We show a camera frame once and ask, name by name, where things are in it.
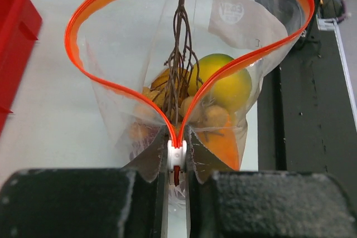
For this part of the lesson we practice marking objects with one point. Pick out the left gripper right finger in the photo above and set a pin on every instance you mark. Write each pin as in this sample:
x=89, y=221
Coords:
x=221, y=202

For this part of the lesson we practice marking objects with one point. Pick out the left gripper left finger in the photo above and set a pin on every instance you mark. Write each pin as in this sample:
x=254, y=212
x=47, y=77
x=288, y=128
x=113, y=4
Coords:
x=130, y=201

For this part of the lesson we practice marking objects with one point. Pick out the orange red mango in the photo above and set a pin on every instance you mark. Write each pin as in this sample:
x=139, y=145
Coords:
x=222, y=143

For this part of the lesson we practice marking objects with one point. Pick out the tan longan bunch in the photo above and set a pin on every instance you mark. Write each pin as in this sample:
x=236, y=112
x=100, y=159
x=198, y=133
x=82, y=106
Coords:
x=174, y=90

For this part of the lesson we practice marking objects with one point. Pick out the green round orange fruit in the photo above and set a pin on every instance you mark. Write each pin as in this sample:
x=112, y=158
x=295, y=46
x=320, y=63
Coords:
x=231, y=92

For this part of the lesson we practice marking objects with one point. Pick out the clear zip top bag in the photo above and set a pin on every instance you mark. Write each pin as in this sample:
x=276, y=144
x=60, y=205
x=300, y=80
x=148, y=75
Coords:
x=122, y=45

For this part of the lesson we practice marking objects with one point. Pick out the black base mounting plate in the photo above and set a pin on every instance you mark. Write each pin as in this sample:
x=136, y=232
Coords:
x=306, y=119

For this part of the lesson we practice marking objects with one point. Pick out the red plastic tray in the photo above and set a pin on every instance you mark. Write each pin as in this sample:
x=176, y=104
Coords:
x=20, y=26

